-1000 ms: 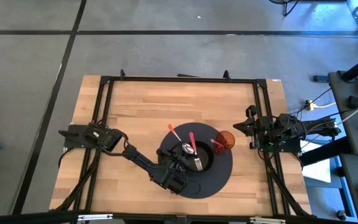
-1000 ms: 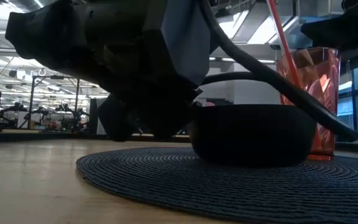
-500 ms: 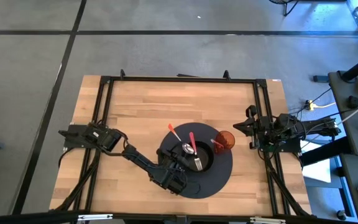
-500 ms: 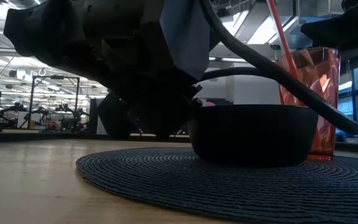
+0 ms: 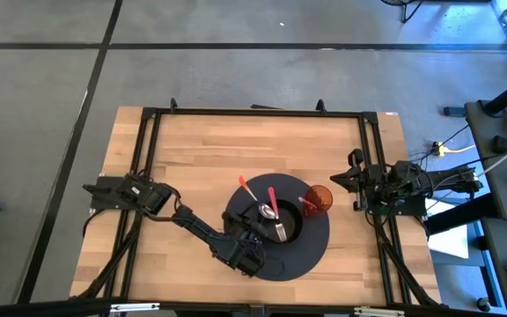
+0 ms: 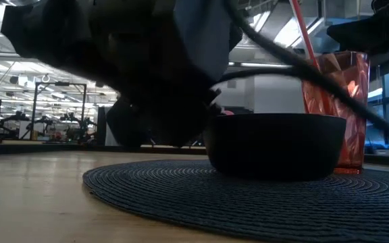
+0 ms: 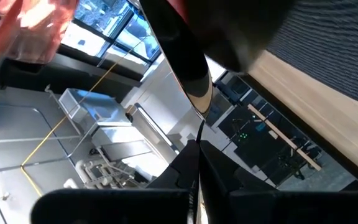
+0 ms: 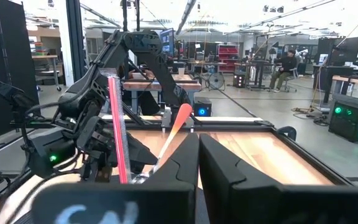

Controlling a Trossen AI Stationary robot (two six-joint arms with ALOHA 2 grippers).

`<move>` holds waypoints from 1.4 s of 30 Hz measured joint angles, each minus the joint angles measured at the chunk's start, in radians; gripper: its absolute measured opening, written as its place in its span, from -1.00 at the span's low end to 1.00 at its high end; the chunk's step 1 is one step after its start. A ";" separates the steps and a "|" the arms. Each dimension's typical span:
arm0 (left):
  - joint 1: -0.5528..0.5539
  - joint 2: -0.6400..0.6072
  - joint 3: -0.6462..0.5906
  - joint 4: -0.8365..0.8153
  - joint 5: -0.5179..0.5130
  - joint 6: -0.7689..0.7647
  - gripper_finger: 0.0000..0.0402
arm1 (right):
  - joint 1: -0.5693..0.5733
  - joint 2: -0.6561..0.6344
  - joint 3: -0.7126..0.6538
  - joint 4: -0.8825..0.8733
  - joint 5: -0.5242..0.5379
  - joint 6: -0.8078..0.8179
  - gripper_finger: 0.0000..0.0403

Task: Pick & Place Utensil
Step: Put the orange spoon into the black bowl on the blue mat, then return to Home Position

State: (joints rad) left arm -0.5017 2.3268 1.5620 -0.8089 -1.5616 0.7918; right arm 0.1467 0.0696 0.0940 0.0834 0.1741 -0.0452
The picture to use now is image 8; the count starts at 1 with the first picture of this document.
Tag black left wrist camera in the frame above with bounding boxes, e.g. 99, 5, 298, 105
26, 130, 76, 179

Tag red bin shelf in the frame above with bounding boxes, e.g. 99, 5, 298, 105
217, 43, 240, 73

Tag black frame clamp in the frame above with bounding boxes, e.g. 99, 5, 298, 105
276, 125, 298, 142

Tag black computer blue light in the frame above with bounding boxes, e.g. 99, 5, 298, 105
193, 96, 213, 118

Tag computer monitor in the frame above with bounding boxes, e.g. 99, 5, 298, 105
159, 27, 175, 58

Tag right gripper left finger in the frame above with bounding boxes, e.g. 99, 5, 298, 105
31, 133, 200, 224

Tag fork with pink-red handle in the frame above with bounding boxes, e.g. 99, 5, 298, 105
99, 67, 132, 185

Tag black floor fan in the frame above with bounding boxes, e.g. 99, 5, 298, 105
208, 72, 227, 91

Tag black partition panel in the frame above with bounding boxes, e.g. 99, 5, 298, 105
0, 0, 40, 144

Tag spoon with orange handle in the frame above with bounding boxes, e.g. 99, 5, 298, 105
131, 103, 194, 185

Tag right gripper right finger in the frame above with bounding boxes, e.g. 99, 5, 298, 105
199, 133, 358, 224

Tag black aluminium table frame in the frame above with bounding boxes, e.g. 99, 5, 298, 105
9, 114, 356, 187

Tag black computer green lights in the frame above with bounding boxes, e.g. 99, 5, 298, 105
328, 93, 358, 144

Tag black vertical post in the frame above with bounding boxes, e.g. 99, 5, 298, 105
65, 0, 87, 82

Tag person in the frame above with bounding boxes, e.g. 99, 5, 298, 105
268, 48, 300, 93

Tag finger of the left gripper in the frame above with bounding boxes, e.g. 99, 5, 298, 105
82, 155, 113, 184
128, 134, 158, 174

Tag large dark monitor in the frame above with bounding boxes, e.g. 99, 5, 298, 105
316, 36, 358, 68

